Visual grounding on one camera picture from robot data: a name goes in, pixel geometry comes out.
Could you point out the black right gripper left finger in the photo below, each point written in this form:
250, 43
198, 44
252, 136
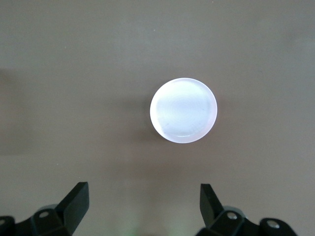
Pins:
71, 211

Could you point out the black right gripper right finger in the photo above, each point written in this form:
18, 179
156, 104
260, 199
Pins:
214, 214

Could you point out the pink round plate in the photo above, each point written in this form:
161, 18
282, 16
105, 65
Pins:
183, 110

